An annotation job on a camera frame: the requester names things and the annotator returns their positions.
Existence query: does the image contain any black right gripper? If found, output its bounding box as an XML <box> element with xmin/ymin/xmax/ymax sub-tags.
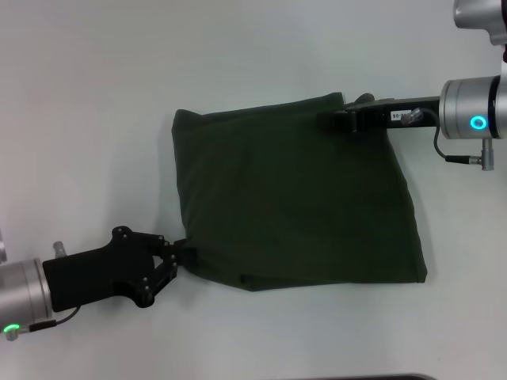
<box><xmin>315</xmin><ymin>92</ymin><xmax>444</xmax><ymax>135</ymax></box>

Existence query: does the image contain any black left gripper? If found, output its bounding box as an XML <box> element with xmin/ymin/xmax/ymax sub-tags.
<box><xmin>40</xmin><ymin>225</ymin><xmax>199</xmax><ymax>314</ymax></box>

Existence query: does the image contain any dark green T-shirt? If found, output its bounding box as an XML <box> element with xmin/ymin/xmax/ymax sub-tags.
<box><xmin>170</xmin><ymin>91</ymin><xmax>429</xmax><ymax>294</ymax></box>

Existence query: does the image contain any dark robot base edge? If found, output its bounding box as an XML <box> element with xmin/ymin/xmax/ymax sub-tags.
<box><xmin>273</xmin><ymin>371</ymin><xmax>436</xmax><ymax>380</ymax></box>

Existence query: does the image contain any dark left arm cable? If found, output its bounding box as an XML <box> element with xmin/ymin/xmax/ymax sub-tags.
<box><xmin>27</xmin><ymin>306</ymin><xmax>83</xmax><ymax>333</ymax></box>

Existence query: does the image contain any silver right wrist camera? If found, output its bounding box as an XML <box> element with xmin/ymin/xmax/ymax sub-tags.
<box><xmin>452</xmin><ymin>0</ymin><xmax>507</xmax><ymax>76</ymax></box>

